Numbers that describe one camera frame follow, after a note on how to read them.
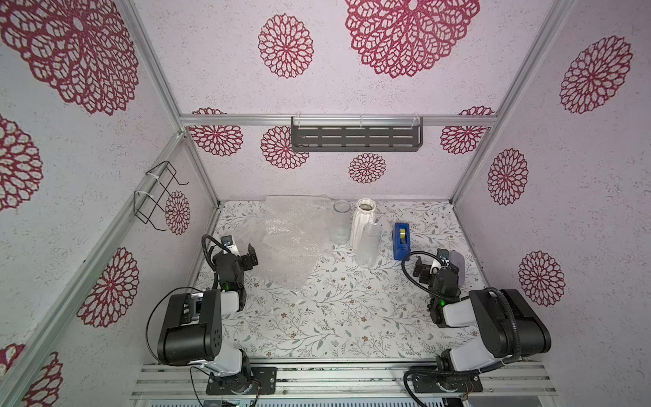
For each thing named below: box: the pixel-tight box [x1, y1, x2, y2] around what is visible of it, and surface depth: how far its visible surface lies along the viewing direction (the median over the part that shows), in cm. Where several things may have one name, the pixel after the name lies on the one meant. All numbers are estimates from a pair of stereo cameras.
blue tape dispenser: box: [393, 223, 411, 262], surface depth 102 cm
